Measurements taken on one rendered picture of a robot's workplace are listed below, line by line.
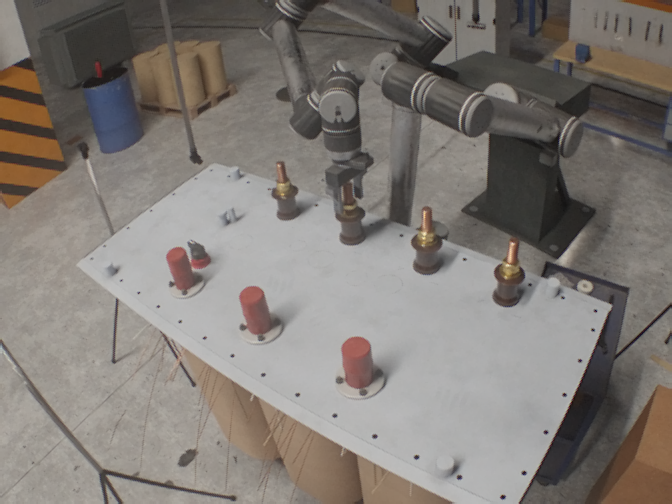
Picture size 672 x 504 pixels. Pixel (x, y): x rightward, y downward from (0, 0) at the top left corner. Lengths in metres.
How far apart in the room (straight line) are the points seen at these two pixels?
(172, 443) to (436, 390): 1.99
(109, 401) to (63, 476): 0.61
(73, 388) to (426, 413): 2.73
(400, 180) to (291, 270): 0.53
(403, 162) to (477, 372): 0.84
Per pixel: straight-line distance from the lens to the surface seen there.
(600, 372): 2.10
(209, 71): 6.67
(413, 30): 2.69
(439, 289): 1.57
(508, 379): 1.37
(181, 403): 3.20
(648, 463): 1.88
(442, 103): 1.65
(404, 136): 1.84
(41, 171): 6.37
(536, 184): 3.75
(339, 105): 1.46
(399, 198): 1.98
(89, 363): 3.70
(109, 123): 6.21
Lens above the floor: 2.44
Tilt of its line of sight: 40 degrees down
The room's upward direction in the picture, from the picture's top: 6 degrees counter-clockwise
